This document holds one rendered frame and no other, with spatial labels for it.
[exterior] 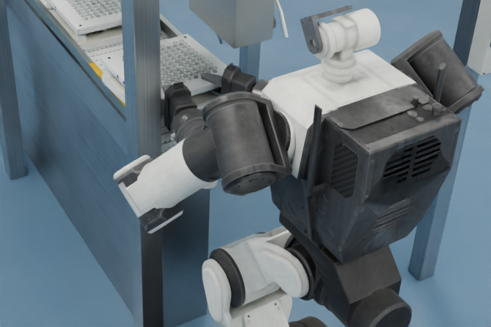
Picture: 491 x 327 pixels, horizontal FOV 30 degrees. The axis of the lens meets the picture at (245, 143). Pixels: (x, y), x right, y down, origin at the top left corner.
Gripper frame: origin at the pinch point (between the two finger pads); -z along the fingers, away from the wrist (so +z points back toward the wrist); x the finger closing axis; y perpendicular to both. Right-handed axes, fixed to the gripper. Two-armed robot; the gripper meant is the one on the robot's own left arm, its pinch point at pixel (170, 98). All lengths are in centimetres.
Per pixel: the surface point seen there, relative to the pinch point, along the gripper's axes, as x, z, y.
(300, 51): 93, -143, 117
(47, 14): 8, -62, -13
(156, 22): -25.6, 8.5, -6.5
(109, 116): 16.6, -20.5, -8.6
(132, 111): -4.2, 7.5, -11.7
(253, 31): -13.9, -0.2, 20.0
